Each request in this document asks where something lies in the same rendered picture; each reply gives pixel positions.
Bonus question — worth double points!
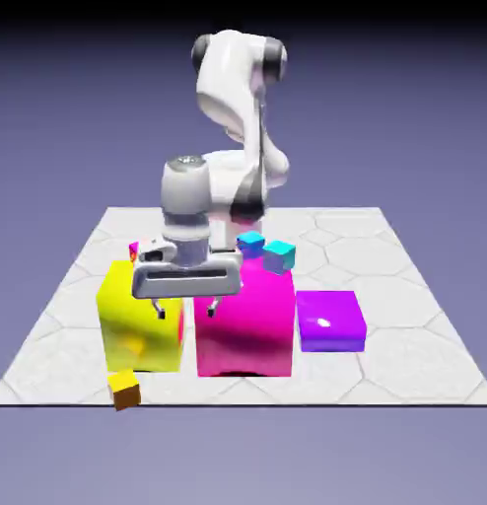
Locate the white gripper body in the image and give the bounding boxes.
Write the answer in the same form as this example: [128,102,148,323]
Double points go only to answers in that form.
[131,252,244,300]

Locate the small cyan cube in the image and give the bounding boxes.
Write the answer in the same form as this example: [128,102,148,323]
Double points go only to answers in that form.
[261,239,297,276]
[235,231,267,260]

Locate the small yellow cube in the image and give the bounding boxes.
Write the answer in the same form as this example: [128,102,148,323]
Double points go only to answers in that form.
[106,368,143,412]

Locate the large yellow box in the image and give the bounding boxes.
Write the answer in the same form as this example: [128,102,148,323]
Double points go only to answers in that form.
[96,258,186,374]

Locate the large pink box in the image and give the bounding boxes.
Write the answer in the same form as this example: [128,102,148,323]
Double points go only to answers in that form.
[192,254,297,379]

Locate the large purple box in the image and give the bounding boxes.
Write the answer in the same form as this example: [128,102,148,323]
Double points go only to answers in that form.
[295,290,368,353]

